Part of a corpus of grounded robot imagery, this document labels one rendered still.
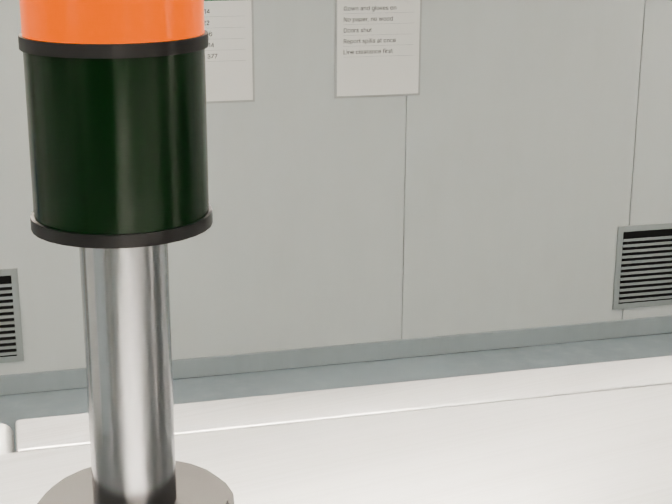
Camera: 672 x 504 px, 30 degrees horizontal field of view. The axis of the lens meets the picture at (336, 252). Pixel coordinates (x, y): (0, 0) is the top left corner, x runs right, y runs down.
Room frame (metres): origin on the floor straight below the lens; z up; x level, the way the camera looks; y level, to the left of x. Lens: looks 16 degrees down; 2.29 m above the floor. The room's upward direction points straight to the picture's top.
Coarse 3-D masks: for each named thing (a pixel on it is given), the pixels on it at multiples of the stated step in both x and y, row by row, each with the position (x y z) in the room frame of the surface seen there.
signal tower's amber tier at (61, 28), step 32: (32, 0) 0.33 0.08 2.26; (64, 0) 0.32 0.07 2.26; (96, 0) 0.32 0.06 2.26; (128, 0) 0.32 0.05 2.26; (160, 0) 0.32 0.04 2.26; (192, 0) 0.33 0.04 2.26; (32, 32) 0.33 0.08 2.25; (64, 32) 0.32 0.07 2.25; (96, 32) 0.32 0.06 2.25; (128, 32) 0.32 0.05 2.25; (160, 32) 0.32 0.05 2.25; (192, 32) 0.33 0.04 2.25
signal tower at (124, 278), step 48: (48, 48) 0.32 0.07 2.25; (96, 48) 0.32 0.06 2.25; (144, 48) 0.32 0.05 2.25; (192, 48) 0.33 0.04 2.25; (48, 240) 0.32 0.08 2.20; (96, 240) 0.32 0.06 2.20; (144, 240) 0.32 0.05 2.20; (96, 288) 0.33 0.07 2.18; (144, 288) 0.33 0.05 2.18; (96, 336) 0.33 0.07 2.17; (144, 336) 0.33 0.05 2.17; (96, 384) 0.33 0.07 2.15; (144, 384) 0.33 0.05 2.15; (96, 432) 0.33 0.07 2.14; (144, 432) 0.33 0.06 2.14; (96, 480) 0.34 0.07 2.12; (144, 480) 0.33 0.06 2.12; (192, 480) 0.36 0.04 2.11
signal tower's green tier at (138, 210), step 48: (48, 96) 0.32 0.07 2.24; (96, 96) 0.32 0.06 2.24; (144, 96) 0.32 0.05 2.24; (192, 96) 0.33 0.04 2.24; (48, 144) 0.32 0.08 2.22; (96, 144) 0.32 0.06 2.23; (144, 144) 0.32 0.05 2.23; (192, 144) 0.33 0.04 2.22; (48, 192) 0.33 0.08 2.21; (96, 192) 0.32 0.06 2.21; (144, 192) 0.32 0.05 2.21; (192, 192) 0.33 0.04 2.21
